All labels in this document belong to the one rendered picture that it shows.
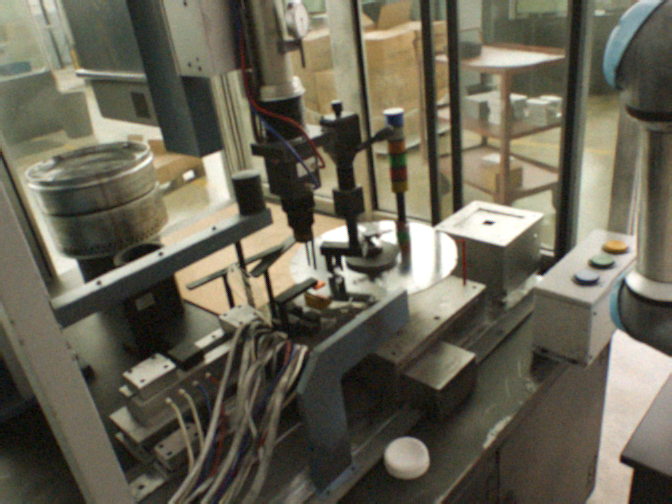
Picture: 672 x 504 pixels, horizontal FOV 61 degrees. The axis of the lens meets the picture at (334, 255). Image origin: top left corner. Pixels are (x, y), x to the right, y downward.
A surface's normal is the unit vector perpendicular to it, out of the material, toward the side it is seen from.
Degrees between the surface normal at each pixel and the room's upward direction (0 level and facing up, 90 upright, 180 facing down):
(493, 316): 0
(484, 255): 90
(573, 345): 90
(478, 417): 0
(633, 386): 0
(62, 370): 90
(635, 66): 102
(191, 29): 90
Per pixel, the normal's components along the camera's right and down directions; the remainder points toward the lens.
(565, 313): -0.68, 0.41
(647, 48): -0.88, 0.22
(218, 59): 0.72, 0.23
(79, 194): 0.14, 0.43
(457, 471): -0.13, -0.88
